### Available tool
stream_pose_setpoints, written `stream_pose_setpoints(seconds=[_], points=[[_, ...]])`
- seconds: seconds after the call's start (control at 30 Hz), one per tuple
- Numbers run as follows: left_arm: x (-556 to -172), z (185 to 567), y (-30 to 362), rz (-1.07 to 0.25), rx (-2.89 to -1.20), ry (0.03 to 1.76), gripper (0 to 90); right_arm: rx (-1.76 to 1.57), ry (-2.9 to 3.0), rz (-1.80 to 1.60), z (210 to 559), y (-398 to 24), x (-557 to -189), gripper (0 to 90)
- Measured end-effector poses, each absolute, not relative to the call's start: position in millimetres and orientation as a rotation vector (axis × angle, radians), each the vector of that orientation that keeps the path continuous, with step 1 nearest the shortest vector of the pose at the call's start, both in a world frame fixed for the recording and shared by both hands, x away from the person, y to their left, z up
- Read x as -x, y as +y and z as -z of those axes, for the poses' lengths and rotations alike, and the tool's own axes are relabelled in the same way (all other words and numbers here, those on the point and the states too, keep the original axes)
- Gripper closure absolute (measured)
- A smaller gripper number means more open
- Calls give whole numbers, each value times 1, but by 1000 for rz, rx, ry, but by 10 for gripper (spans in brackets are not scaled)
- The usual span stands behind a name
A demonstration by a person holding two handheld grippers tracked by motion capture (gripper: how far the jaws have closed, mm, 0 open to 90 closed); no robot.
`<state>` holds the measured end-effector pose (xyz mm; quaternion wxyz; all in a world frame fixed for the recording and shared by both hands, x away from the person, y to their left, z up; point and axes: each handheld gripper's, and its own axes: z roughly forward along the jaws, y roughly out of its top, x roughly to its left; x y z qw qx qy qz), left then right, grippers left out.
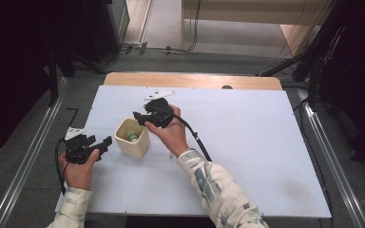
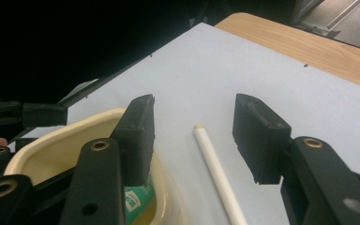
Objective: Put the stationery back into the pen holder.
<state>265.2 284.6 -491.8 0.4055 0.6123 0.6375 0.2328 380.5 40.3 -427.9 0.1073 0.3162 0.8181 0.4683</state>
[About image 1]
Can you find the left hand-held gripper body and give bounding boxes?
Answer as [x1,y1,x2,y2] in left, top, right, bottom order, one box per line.
[64,126,102,165]

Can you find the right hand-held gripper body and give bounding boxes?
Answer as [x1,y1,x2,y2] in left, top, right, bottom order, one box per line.
[144,89,177,129]

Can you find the cream pen holder cup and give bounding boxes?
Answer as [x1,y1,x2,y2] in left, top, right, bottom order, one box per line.
[113,117,151,160]

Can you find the person's left hand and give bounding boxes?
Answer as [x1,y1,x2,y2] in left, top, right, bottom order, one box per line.
[58,148,101,191]

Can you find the person's right hand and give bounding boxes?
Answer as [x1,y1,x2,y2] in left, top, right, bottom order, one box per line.
[144,104,190,159]

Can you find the black stand legs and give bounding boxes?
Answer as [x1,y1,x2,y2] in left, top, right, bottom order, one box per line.
[45,44,106,107]

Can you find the black cabinet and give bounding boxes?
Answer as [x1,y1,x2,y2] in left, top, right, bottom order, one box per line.
[81,0,131,64]

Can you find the dark curtain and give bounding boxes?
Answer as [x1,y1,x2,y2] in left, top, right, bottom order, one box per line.
[319,0,365,170]
[0,0,56,163]

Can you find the beige wooden bench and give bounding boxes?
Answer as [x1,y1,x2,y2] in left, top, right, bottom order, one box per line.
[180,0,332,51]

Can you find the black tripod stand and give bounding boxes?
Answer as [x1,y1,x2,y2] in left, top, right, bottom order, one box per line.
[256,0,362,108]

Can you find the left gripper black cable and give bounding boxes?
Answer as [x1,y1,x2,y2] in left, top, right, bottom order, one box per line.
[54,137,70,196]

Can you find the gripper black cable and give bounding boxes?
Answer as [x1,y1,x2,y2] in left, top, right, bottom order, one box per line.
[153,105,213,162]
[54,137,70,196]

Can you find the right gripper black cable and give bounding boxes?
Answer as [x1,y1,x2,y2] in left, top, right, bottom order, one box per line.
[153,105,213,162]

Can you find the metal floor rail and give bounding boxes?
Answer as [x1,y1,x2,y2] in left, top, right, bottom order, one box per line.
[297,88,365,228]
[0,77,69,228]

